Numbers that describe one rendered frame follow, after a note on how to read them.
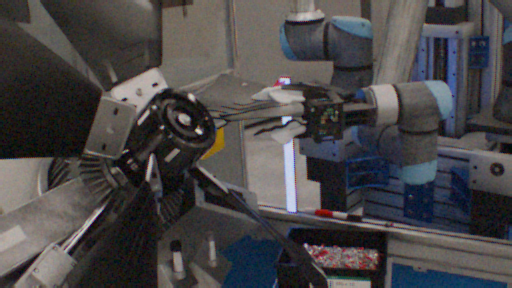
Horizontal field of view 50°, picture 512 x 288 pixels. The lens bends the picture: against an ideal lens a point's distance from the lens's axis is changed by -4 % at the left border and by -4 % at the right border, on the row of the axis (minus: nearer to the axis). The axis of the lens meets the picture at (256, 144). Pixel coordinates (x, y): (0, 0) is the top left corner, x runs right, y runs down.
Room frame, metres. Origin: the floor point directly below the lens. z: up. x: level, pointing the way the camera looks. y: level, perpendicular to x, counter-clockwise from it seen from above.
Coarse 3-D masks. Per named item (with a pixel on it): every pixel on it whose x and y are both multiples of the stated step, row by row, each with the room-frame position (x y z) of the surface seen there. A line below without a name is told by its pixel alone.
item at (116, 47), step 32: (64, 0) 1.02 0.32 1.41; (96, 0) 1.02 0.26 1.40; (128, 0) 1.03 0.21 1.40; (160, 0) 1.04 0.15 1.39; (64, 32) 0.98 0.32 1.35; (96, 32) 0.98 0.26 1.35; (128, 32) 0.98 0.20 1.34; (160, 32) 0.99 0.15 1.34; (96, 64) 0.95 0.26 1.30; (128, 64) 0.94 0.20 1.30; (160, 64) 0.94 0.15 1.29
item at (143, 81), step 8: (144, 72) 0.94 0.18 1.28; (152, 72) 0.94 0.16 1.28; (160, 72) 0.93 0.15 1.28; (136, 80) 0.93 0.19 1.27; (144, 80) 0.93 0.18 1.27; (152, 80) 0.93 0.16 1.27; (160, 80) 0.93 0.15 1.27; (120, 88) 0.93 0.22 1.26; (128, 88) 0.92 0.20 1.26; (136, 88) 0.92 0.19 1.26; (144, 88) 0.92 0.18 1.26; (152, 88) 0.92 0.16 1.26; (160, 88) 0.92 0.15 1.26; (120, 96) 0.92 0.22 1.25; (128, 96) 0.92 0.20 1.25; (136, 96) 0.91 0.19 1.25; (144, 96) 0.91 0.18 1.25; (136, 104) 0.91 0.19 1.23; (144, 104) 0.90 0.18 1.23; (136, 112) 0.90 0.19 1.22
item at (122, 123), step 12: (108, 108) 0.81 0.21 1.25; (120, 108) 0.82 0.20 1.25; (132, 108) 0.83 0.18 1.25; (96, 120) 0.80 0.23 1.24; (108, 120) 0.81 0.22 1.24; (120, 120) 0.82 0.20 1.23; (132, 120) 0.83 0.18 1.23; (96, 132) 0.80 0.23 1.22; (120, 132) 0.82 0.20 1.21; (96, 144) 0.80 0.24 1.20; (108, 144) 0.81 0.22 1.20; (120, 144) 0.82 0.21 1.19; (108, 156) 0.81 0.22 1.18; (120, 156) 0.82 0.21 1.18
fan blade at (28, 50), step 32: (0, 32) 0.75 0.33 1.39; (0, 64) 0.73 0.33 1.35; (32, 64) 0.76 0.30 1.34; (64, 64) 0.79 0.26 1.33; (0, 96) 0.72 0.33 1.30; (32, 96) 0.75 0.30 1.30; (64, 96) 0.77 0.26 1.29; (96, 96) 0.80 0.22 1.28; (0, 128) 0.72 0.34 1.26; (32, 128) 0.74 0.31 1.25; (64, 128) 0.77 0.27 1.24
